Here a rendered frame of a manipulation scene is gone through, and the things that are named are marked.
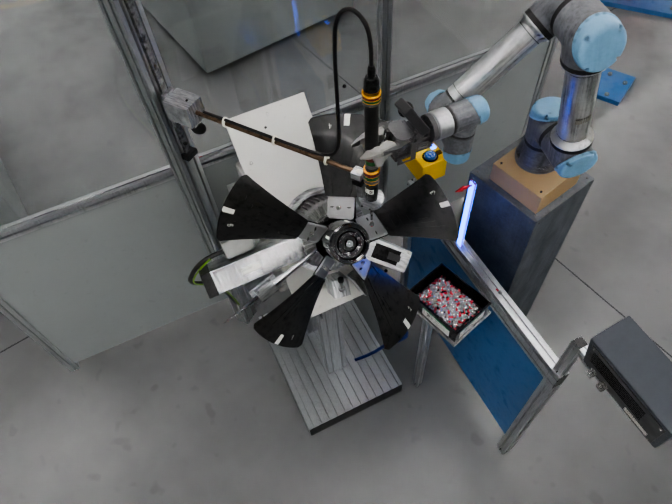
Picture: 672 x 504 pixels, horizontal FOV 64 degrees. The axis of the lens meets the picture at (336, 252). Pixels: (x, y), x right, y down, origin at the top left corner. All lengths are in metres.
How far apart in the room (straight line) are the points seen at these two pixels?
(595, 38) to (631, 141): 2.46
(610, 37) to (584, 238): 1.92
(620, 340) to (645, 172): 2.32
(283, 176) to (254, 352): 1.24
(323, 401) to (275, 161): 1.21
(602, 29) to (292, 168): 0.91
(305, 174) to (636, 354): 1.03
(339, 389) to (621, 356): 1.41
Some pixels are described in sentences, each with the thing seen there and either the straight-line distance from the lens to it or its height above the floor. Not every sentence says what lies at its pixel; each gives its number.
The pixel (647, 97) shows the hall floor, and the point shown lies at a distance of 4.20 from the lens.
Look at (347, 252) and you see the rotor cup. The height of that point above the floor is 1.21.
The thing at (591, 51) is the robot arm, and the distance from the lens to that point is 1.42.
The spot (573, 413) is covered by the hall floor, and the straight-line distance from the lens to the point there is 2.72.
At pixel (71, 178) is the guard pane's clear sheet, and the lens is 2.08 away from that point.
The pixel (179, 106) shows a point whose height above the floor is 1.43.
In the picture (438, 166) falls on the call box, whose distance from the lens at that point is 1.93.
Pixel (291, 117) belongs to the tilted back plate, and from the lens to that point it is 1.72.
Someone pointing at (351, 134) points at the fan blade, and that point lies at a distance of 1.53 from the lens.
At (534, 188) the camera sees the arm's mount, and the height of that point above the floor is 1.08.
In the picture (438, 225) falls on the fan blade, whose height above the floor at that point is 1.15.
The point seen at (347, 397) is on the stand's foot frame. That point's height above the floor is 0.06.
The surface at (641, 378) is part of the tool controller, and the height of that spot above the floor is 1.24.
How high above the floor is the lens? 2.44
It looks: 55 degrees down
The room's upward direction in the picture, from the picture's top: 6 degrees counter-clockwise
